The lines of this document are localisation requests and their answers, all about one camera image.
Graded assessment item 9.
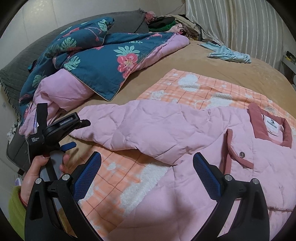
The person's left hand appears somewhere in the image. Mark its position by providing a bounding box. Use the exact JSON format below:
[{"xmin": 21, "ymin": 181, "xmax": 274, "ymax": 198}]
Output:
[{"xmin": 20, "ymin": 155, "xmax": 50, "ymax": 207}]

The pink quilted jacket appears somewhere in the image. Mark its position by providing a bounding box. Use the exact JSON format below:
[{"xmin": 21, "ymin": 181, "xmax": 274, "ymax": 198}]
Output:
[{"xmin": 72, "ymin": 100, "xmax": 295, "ymax": 240}]

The striped beige curtain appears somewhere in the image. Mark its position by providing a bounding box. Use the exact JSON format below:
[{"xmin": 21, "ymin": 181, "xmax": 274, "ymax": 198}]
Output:
[{"xmin": 186, "ymin": 0, "xmax": 295, "ymax": 69}]

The blue floral pink quilt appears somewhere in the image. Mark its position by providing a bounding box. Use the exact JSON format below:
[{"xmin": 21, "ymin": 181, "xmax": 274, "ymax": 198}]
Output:
[{"xmin": 19, "ymin": 16, "xmax": 190, "ymax": 137}]

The light blue striped garment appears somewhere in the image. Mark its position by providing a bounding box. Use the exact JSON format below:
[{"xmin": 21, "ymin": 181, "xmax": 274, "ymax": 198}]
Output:
[{"xmin": 199, "ymin": 42, "xmax": 251, "ymax": 64}]

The orange white plaid blanket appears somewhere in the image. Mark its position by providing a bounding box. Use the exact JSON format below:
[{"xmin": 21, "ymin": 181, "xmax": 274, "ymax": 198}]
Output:
[{"xmin": 77, "ymin": 68, "xmax": 296, "ymax": 241}]

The grey side shelf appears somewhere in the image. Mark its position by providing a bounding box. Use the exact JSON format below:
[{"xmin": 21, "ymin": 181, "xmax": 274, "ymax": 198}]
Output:
[{"xmin": 281, "ymin": 51, "xmax": 296, "ymax": 89}]

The tan bed sheet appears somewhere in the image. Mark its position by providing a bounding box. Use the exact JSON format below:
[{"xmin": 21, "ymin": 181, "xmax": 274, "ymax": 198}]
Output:
[{"xmin": 67, "ymin": 42, "xmax": 295, "ymax": 165}]

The pile of assorted clothes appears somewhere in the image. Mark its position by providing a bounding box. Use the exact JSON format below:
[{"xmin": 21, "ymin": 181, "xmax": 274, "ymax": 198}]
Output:
[{"xmin": 144, "ymin": 10, "xmax": 224, "ymax": 46}]

